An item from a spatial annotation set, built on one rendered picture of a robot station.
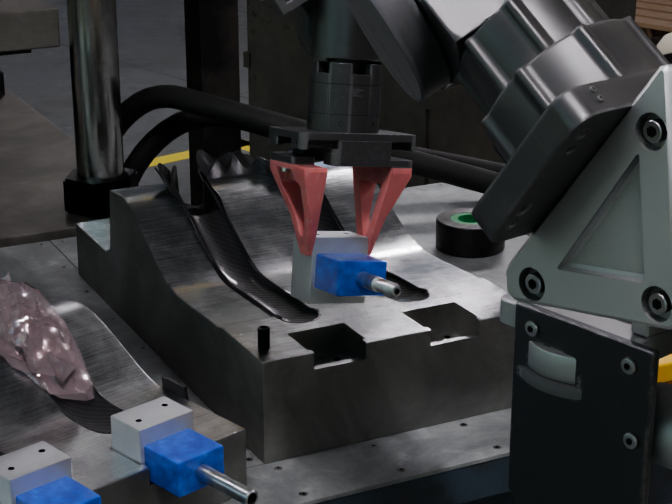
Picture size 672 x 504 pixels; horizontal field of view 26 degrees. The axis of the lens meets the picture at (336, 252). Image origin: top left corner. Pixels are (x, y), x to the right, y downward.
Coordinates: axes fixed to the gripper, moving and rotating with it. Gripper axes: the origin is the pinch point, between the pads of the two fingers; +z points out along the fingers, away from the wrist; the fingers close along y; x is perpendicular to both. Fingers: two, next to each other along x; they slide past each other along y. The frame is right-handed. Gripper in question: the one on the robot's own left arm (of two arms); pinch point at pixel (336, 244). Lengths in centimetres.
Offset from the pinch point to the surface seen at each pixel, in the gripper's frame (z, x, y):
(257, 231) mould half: 2.4, -24.6, -4.0
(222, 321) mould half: 7.9, -9.6, 5.5
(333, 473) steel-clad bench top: 18.0, 3.0, 0.6
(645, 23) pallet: -35, -450, -388
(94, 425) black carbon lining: 14.5, -3.4, 18.5
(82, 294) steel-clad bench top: 11.8, -44.3, 7.1
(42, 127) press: -1, -121, -9
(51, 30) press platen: -16, -78, 2
